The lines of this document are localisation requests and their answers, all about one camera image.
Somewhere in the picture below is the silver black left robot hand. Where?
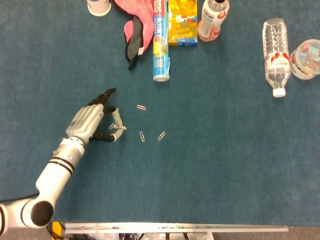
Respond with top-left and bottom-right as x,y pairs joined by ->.
65,88 -> 125,144

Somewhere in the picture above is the blue plastic wrap roll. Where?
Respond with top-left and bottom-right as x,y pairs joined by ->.
151,0 -> 172,83

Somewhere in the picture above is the pink and grey plush mask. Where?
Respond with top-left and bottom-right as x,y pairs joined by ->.
111,0 -> 156,71

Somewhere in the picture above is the white paper cup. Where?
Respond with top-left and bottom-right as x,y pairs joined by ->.
86,0 -> 112,17

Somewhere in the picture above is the blue felt table cloth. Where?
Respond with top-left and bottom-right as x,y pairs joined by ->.
0,0 -> 320,227

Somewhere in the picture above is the yellow and blue carton box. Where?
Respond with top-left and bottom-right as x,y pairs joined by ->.
167,0 -> 199,48

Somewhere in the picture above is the pink drink bottle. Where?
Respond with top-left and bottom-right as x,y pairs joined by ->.
196,0 -> 230,43

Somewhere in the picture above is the clear water bottle white cap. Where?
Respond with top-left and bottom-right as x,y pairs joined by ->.
261,17 -> 292,98

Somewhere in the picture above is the clear tub of binder clips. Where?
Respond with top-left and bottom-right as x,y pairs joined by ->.
288,38 -> 320,81

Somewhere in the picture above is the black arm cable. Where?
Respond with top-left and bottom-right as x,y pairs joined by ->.
0,192 -> 41,204

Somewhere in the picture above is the yellow frame part under table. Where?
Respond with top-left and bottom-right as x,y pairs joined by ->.
51,221 -> 66,238

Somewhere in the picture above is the aluminium table edge rail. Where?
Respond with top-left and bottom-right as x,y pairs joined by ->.
64,222 -> 290,235

